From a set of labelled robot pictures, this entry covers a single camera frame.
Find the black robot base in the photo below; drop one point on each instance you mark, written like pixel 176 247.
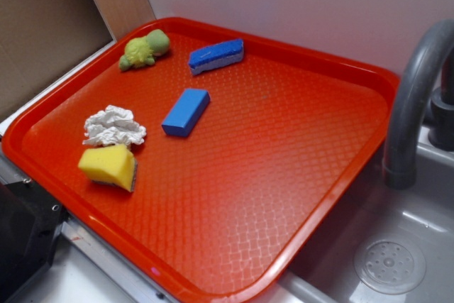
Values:
pixel 31 223

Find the red plastic tray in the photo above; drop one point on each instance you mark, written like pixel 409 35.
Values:
pixel 216 216

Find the blue rectangular block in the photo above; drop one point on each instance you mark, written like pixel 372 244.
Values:
pixel 186 112

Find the blue and white sponge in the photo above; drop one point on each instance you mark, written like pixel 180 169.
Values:
pixel 216 56

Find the crumpled white cloth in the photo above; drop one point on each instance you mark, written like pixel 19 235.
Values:
pixel 113 126

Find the yellow sponge wedge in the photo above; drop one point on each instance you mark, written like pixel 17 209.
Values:
pixel 115 165

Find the green plush turtle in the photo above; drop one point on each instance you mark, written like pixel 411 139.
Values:
pixel 142 52

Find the grey toy sink basin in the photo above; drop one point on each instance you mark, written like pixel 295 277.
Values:
pixel 323 270

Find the grey toy faucet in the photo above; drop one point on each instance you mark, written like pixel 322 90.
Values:
pixel 425 92

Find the sink drain strainer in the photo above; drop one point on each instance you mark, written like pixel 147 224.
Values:
pixel 389 264

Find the brown cardboard panel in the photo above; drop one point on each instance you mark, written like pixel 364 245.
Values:
pixel 41 40

